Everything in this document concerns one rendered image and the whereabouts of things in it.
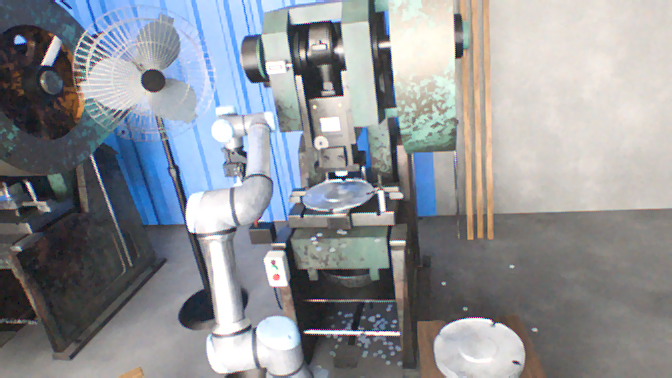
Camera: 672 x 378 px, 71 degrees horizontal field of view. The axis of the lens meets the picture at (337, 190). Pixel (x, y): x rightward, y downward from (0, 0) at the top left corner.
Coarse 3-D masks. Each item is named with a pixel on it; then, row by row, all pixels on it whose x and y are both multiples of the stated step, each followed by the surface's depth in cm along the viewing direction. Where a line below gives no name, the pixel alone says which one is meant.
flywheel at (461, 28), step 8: (456, 16) 165; (456, 24) 164; (464, 24) 166; (456, 32) 163; (464, 32) 165; (456, 40) 164; (464, 40) 166; (456, 48) 166; (464, 48) 169; (456, 56) 169
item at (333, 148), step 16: (320, 96) 184; (336, 96) 180; (320, 112) 183; (336, 112) 182; (320, 128) 186; (336, 128) 185; (320, 144) 187; (336, 144) 188; (352, 144) 188; (320, 160) 192; (336, 160) 187; (352, 160) 189
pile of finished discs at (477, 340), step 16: (464, 320) 172; (480, 320) 171; (448, 336) 166; (464, 336) 165; (480, 336) 163; (496, 336) 163; (512, 336) 162; (448, 352) 159; (464, 352) 157; (480, 352) 156; (496, 352) 156; (512, 352) 155; (448, 368) 152; (464, 368) 152; (480, 368) 151; (496, 368) 150; (512, 368) 149
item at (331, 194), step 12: (336, 180) 205; (348, 180) 204; (360, 180) 201; (312, 192) 198; (324, 192) 195; (336, 192) 193; (348, 192) 191; (360, 192) 191; (312, 204) 187; (324, 204) 185; (336, 204) 184; (348, 204) 182; (360, 204) 181
